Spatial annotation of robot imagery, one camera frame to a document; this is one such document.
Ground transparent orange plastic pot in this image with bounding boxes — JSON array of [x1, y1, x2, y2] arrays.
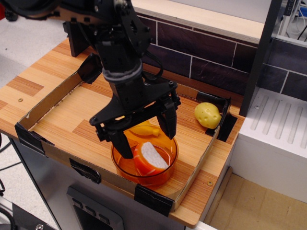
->
[[111, 121, 178, 189]]

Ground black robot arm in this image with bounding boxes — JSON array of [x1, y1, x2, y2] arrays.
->
[[2, 0, 180, 159]]

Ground yellow toy potato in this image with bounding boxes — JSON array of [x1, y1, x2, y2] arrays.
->
[[194, 102, 222, 129]]

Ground light wooden shelf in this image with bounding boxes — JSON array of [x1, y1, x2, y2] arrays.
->
[[132, 0, 264, 44]]

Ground grey oven control panel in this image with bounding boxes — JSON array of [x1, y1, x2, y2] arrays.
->
[[67, 187, 124, 230]]

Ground orange white toy sushi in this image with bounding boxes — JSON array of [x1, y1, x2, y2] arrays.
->
[[133, 142, 169, 176]]

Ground white toy sink drainboard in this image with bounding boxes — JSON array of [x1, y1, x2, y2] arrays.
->
[[230, 88, 307, 202]]

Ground black caster wheel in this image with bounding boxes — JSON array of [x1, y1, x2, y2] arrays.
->
[[4, 8, 18, 22]]

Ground yellow toy banana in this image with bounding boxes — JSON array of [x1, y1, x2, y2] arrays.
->
[[129, 121, 160, 137]]

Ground cardboard fence with black tape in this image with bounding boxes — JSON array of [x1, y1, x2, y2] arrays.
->
[[15, 54, 236, 218]]

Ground dark grey vertical post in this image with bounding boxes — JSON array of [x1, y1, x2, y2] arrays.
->
[[239, 0, 282, 117]]

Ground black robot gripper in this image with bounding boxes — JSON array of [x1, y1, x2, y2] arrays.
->
[[90, 72, 180, 159]]

